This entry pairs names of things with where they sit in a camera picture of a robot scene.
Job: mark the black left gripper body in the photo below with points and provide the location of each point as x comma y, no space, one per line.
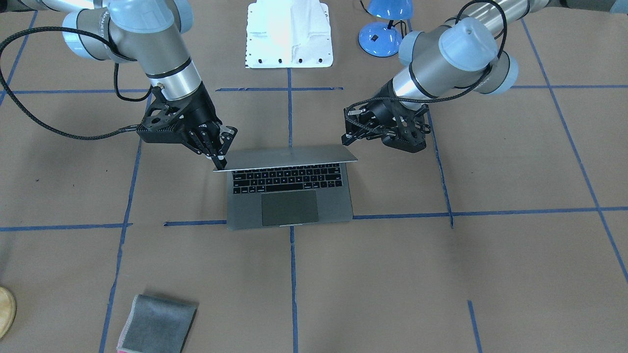
387,105

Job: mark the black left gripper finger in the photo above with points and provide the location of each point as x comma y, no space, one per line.
348,138

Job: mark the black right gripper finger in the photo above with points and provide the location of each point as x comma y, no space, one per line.
226,137
219,157

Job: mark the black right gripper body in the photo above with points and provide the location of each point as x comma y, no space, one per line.
202,111

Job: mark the silver laptop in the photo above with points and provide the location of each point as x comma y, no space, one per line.
288,186

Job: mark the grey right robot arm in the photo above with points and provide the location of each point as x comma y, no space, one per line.
148,32

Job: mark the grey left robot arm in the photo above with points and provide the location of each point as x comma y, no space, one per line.
463,53

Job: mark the blue desk lamp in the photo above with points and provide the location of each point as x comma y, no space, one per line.
381,39

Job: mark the grey folded cloth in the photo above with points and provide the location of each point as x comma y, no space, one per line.
156,325

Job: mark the round wooden stand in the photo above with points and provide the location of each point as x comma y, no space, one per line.
8,308

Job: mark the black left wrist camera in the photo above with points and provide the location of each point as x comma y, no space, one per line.
409,127

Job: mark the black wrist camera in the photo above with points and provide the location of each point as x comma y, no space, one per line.
163,120
409,127

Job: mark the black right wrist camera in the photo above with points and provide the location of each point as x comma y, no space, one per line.
163,120

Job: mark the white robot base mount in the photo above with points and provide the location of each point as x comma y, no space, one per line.
288,34

